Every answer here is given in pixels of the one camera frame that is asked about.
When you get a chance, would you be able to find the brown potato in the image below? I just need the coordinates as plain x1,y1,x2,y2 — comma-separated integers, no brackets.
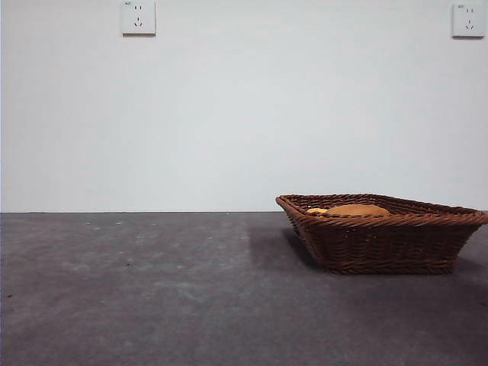
326,204,392,217

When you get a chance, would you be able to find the white wall socket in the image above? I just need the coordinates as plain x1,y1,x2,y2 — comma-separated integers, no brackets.
121,0,157,37
451,2,486,38

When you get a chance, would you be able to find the brown wicker basket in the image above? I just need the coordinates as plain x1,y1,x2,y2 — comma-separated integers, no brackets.
275,193,488,275

